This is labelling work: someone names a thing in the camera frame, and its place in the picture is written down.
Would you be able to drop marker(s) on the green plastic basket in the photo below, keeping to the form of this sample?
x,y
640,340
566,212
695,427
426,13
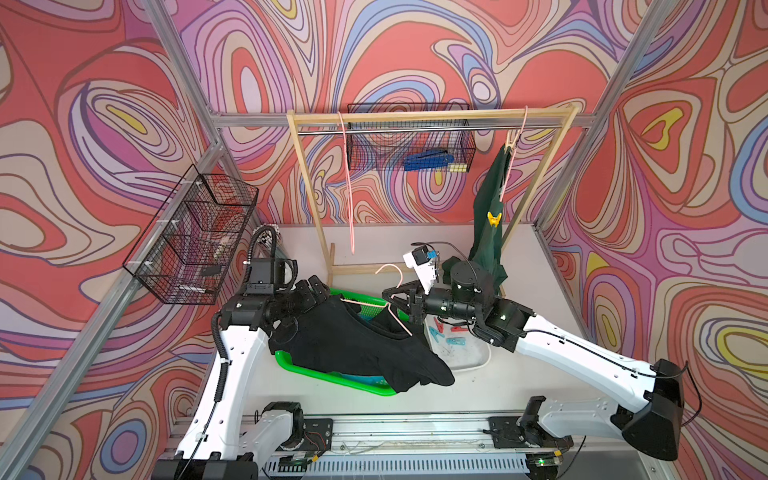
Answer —
x,y
376,385

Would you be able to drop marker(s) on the yellow plastic clothespin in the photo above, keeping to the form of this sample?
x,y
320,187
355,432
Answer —
x,y
494,220

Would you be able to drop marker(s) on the wooden clothes rack frame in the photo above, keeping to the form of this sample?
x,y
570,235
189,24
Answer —
x,y
559,119

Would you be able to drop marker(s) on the pink hanger of teal shirt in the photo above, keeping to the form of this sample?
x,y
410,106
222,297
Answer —
x,y
346,170

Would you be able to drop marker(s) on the white plastic tray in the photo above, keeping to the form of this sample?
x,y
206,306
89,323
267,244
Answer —
x,y
475,355

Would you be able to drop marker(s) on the black wire basket back wall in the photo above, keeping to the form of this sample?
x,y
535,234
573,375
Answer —
x,y
386,152

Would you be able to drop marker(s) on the blue item in basket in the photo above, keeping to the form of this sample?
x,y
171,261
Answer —
x,y
428,160

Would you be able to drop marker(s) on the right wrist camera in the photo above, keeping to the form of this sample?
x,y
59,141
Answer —
x,y
422,259

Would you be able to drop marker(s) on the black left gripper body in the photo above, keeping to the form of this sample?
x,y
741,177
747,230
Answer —
x,y
298,300

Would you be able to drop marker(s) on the black wire basket wall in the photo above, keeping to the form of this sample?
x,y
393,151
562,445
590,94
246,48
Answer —
x,y
184,257
386,152

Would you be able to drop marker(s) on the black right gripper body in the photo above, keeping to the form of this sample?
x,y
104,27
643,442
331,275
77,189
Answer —
x,y
441,302

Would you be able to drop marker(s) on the pink hanger of green shirt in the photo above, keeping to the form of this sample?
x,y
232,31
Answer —
x,y
511,146

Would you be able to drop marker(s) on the dark green t-shirt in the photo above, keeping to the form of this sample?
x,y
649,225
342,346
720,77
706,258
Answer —
x,y
489,228

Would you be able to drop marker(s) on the metal hanging rod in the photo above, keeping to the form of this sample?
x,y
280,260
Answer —
x,y
462,128

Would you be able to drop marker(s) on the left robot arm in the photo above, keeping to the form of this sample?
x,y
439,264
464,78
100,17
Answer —
x,y
216,446

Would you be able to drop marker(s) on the black wire basket left wall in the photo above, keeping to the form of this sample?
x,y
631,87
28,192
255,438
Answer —
x,y
184,257

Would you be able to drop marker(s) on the black t-shirt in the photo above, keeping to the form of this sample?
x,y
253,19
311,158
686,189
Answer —
x,y
333,337

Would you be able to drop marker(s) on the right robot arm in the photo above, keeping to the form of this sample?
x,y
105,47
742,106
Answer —
x,y
642,403

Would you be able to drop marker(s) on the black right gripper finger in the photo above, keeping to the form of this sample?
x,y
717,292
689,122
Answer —
x,y
408,289
412,309

